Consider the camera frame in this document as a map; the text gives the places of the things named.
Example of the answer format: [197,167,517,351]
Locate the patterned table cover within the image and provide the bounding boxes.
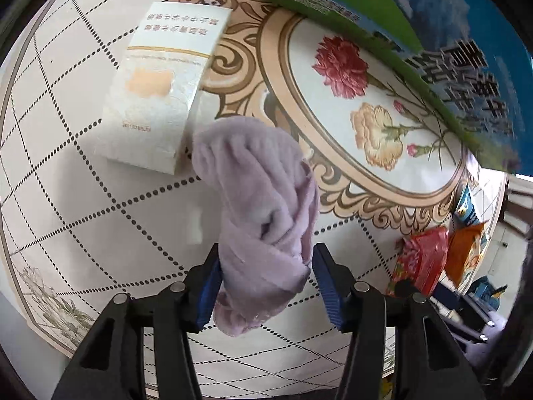
[1,0,505,355]

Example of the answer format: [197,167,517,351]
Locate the cardboard box blue printed sides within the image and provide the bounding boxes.
[269,0,532,174]

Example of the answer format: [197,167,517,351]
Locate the red snack packet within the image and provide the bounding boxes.
[386,227,448,297]

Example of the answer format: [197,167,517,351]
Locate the light blue snack packet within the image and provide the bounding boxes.
[454,184,481,227]

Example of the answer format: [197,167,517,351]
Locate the orange panda snack bag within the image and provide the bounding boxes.
[444,223,485,288]

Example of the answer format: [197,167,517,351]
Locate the blue bag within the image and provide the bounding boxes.
[468,275,508,311]

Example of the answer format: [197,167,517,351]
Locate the purple fluffy cloth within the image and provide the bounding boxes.
[193,117,319,337]

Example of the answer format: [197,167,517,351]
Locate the white tissue pack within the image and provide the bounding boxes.
[95,2,232,174]

